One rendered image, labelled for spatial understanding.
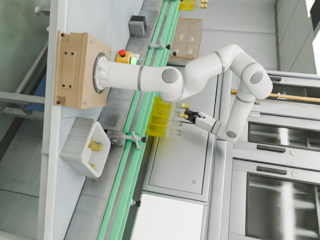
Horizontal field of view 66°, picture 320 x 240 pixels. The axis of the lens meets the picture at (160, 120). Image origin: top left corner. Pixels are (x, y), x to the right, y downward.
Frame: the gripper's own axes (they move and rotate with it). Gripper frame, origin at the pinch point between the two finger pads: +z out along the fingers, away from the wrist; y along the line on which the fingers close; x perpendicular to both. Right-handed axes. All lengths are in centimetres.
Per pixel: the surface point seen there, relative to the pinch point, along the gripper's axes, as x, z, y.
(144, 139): 28.6, 7.9, 18.1
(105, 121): 28.9, 29.9, 16.3
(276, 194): 13, -57, -13
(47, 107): 41, 39, 42
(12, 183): 78, 71, -13
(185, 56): -238, 121, -260
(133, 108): 16.0, 22.5, 13.9
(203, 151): 11.2, -15.5, -11.1
